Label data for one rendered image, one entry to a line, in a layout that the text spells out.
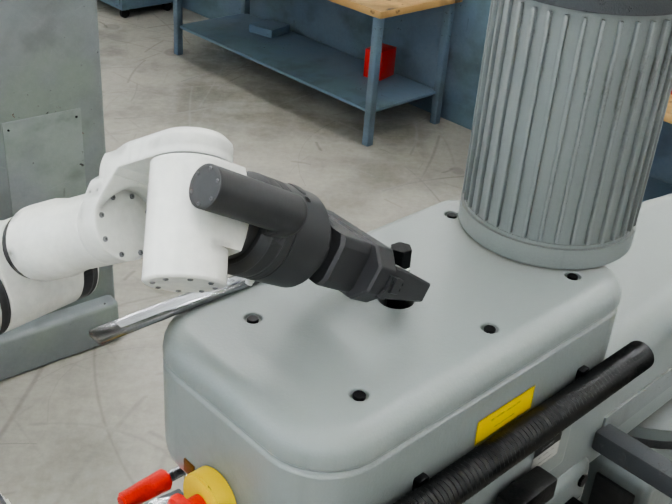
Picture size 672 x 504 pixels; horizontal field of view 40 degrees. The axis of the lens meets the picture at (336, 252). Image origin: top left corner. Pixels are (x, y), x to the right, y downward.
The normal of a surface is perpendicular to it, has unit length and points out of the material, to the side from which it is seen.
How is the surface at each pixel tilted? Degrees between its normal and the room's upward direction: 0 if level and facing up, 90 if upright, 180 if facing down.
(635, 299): 0
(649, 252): 0
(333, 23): 90
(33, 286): 61
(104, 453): 0
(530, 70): 90
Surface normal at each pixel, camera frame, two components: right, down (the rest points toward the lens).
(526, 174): -0.54, 0.39
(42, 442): 0.07, -0.86
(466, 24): -0.73, 0.30
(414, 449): 0.69, 0.40
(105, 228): 0.76, -0.13
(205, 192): -0.64, -0.19
